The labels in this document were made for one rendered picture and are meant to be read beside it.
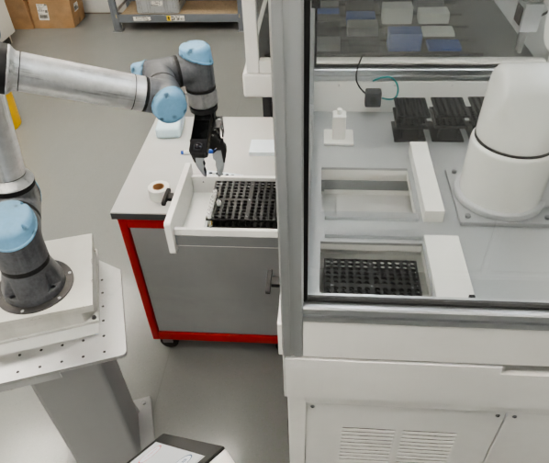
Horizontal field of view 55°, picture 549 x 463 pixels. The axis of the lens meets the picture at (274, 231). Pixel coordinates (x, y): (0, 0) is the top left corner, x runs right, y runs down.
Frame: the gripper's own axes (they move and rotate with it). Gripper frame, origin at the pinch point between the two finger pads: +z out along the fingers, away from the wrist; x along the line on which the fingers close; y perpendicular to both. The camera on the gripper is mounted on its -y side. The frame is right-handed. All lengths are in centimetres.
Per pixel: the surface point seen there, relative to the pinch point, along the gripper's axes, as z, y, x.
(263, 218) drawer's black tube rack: 7.9, -9.4, -14.6
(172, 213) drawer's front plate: 4.5, -11.9, 9.3
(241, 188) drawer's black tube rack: 8.0, 4.1, -7.2
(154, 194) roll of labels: 17.7, 13.8, 23.0
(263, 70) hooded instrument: 5, 78, -7
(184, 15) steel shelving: 81, 365, 95
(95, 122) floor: 96, 198, 127
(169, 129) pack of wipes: 17, 53, 27
